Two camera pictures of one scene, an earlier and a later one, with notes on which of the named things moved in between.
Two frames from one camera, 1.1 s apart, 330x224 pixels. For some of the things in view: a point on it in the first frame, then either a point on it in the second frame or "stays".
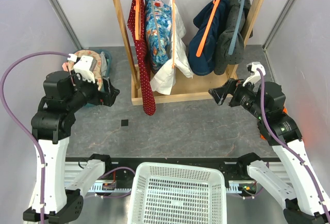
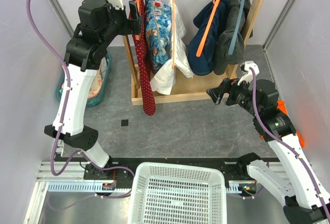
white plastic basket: x=172 y=193 stays
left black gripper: x=108 y=97 to x=132 y=26
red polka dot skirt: x=149 y=104 stays
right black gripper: x=219 y=94 stays
